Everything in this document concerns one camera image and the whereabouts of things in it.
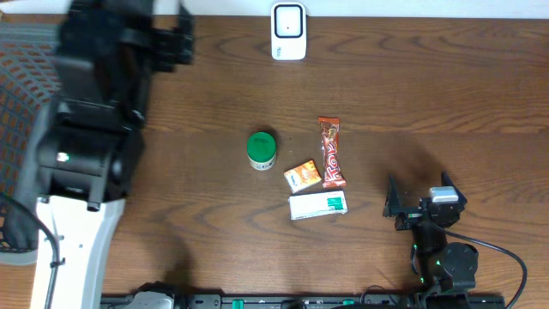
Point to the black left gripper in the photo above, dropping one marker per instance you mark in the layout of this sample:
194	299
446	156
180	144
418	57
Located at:
146	42

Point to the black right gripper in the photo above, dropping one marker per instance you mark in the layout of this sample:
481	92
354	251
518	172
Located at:
392	207

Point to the red chocolate bar wrapper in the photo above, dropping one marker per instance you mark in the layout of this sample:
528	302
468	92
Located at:
330	133

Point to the small orange snack box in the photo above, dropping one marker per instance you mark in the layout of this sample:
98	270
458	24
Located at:
302	176

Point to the white green box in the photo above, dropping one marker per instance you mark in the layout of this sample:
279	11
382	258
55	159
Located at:
317	204

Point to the green lid white jar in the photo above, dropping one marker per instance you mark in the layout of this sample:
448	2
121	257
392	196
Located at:
261	151

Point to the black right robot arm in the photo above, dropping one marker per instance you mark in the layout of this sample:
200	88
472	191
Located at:
444	268

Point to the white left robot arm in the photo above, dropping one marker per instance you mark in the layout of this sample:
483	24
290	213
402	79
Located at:
72	256

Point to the white barcode scanner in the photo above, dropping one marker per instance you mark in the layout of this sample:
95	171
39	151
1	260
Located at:
288	31

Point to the dark grey plastic basket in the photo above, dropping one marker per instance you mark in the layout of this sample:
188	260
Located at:
28	82

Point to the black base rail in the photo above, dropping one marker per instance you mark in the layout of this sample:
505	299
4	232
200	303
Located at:
160	295

